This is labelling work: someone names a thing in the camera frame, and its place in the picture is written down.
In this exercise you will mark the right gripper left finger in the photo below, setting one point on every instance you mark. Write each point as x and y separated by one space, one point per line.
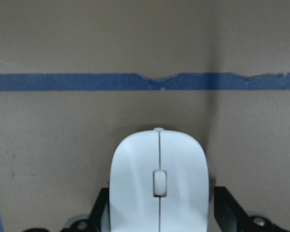
99 217

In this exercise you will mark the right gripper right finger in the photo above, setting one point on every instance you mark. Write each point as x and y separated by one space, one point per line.
229 214

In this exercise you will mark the white computer mouse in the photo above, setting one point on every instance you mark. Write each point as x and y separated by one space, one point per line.
159 182

